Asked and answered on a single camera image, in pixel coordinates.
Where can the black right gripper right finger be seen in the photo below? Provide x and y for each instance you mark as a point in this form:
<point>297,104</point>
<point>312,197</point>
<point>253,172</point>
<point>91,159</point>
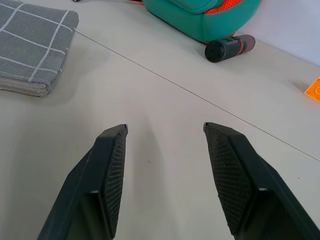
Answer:
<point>240,180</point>

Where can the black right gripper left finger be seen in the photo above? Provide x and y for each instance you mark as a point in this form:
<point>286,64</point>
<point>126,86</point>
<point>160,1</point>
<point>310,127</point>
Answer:
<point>95,180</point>

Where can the orange plastic block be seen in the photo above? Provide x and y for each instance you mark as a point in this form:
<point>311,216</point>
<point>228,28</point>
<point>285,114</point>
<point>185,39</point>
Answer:
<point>313,90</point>

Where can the black and red cylindrical tool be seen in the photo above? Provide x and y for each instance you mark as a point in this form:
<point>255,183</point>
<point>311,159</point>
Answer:
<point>228,47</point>

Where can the folded grey checked cloth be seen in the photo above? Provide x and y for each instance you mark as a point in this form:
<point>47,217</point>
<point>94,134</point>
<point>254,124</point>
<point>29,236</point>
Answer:
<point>30,47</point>

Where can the teal and orange backpack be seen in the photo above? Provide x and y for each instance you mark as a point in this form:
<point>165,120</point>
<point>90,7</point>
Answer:
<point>202,17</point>

